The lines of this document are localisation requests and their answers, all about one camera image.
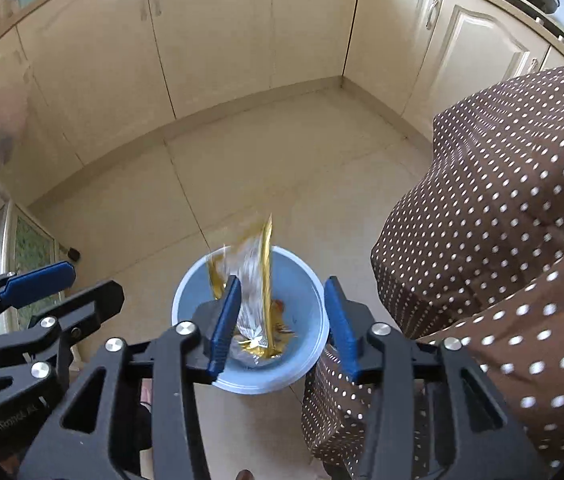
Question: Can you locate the round table, striped cloth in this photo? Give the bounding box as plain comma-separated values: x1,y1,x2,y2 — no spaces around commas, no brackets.
302,64,564,480

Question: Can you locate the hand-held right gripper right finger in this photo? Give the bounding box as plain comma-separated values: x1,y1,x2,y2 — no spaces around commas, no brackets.
323,276,553,480

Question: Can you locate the cream flat-door base cabinet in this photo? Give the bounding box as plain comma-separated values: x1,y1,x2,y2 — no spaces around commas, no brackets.
0,0,363,206

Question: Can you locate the black gas stove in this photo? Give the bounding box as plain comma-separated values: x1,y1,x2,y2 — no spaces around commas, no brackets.
534,12,564,63

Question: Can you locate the patterned glass door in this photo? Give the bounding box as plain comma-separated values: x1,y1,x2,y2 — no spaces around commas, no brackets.
0,195,70,346

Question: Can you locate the light blue plastic bin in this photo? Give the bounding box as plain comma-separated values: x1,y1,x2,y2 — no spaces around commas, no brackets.
172,246,326,395

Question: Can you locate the cream arched-door base cabinet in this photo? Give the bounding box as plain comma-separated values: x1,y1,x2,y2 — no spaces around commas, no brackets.
344,0,564,133

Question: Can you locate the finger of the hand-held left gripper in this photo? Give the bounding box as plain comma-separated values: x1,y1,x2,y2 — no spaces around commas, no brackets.
0,281,125,408
0,261,77,341

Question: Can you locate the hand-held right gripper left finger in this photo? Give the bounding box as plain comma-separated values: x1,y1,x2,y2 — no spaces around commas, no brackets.
17,276,243,480

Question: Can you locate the gold and silver foil wrapper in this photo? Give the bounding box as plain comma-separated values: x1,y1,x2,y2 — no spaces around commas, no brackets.
205,212,299,361

